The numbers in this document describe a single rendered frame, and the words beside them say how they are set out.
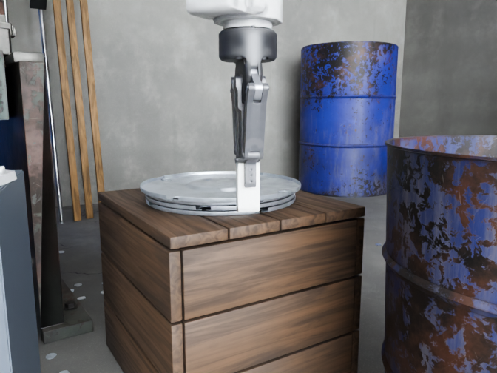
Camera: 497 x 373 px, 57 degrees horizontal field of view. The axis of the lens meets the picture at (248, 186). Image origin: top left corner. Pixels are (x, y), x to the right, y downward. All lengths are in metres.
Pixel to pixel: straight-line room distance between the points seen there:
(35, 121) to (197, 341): 0.60
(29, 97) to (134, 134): 1.64
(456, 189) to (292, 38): 2.81
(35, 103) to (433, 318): 0.86
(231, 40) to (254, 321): 0.43
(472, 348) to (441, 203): 0.16
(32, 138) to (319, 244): 0.64
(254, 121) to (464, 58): 3.30
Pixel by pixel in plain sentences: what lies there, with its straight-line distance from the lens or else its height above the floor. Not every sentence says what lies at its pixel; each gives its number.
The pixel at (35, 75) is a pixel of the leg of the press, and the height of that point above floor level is 0.59.
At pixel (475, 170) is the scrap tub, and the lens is 0.52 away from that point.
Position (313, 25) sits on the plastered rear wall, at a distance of 3.42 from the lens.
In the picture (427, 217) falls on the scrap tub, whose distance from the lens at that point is 0.57.
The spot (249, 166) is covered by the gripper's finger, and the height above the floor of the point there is 0.45.
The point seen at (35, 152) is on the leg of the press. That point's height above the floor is 0.43.
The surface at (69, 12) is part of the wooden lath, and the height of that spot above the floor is 0.95.
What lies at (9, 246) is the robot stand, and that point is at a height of 0.39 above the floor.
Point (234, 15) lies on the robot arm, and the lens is 0.58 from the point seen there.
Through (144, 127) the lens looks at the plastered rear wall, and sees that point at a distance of 2.70.
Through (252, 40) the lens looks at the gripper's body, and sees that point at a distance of 0.58.
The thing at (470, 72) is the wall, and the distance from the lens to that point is 3.77.
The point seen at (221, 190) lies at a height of 0.39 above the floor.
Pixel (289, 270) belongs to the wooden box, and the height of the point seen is 0.26.
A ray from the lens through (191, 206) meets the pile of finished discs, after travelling 0.77.
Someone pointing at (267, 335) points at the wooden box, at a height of 0.16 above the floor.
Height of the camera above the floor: 0.53
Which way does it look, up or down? 10 degrees down
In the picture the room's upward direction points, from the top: straight up
